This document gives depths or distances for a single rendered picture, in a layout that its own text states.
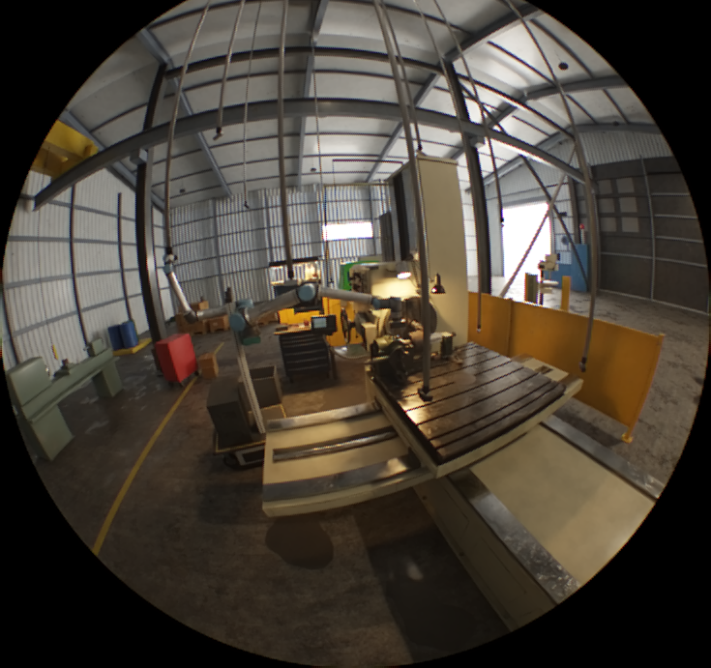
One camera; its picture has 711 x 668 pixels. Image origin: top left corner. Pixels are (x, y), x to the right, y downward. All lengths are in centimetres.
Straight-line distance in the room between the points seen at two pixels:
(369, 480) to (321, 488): 29
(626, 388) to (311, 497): 328
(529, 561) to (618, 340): 246
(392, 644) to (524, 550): 98
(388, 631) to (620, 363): 321
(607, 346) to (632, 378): 50
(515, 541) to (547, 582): 33
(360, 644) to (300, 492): 119
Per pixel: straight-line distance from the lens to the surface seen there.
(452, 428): 154
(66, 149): 764
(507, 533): 162
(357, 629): 200
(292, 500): 162
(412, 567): 209
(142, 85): 1029
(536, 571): 158
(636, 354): 328
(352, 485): 159
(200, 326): 961
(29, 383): 507
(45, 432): 517
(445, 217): 273
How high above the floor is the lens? 199
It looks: 13 degrees down
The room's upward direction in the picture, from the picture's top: 5 degrees counter-clockwise
